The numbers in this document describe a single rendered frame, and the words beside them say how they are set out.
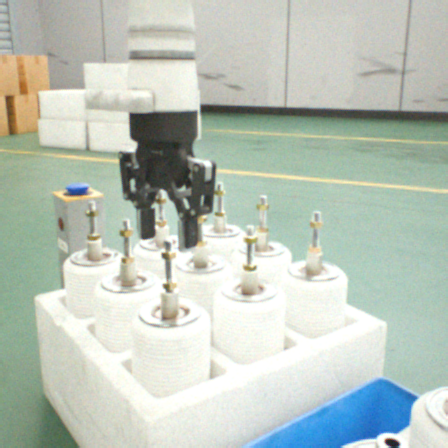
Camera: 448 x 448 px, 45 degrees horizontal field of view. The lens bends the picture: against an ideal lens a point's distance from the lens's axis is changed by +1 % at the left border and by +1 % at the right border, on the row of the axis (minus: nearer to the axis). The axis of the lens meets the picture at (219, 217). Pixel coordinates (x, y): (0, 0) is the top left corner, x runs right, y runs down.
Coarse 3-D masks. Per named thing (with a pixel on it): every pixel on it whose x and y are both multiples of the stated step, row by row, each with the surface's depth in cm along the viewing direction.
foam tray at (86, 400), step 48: (48, 336) 83; (96, 336) 79; (288, 336) 74; (336, 336) 74; (384, 336) 78; (48, 384) 88; (96, 384) 68; (240, 384) 63; (288, 384) 68; (336, 384) 74; (96, 432) 71; (144, 432) 57; (192, 432) 60; (240, 432) 65
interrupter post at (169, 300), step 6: (162, 288) 64; (162, 294) 63; (168, 294) 63; (174, 294) 63; (162, 300) 63; (168, 300) 63; (174, 300) 63; (162, 306) 64; (168, 306) 63; (174, 306) 63; (162, 312) 64; (168, 312) 63; (174, 312) 64
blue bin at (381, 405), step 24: (384, 384) 75; (336, 408) 70; (360, 408) 73; (384, 408) 75; (408, 408) 72; (288, 432) 65; (312, 432) 68; (336, 432) 71; (360, 432) 74; (384, 432) 76
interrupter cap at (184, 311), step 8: (152, 304) 66; (160, 304) 66; (184, 304) 66; (192, 304) 66; (144, 312) 64; (152, 312) 64; (160, 312) 65; (184, 312) 65; (192, 312) 64; (200, 312) 64; (144, 320) 62; (152, 320) 62; (160, 320) 62; (168, 320) 62; (176, 320) 62; (184, 320) 62; (192, 320) 62
